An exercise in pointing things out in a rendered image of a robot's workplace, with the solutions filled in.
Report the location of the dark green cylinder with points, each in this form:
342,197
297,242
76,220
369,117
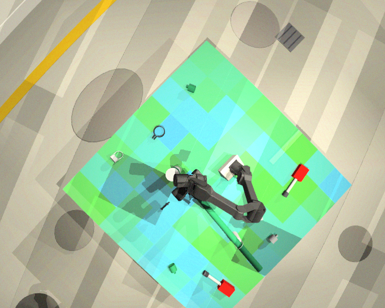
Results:
172,268
231,235
191,88

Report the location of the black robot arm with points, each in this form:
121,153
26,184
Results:
204,192

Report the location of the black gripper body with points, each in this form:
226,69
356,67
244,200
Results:
179,193

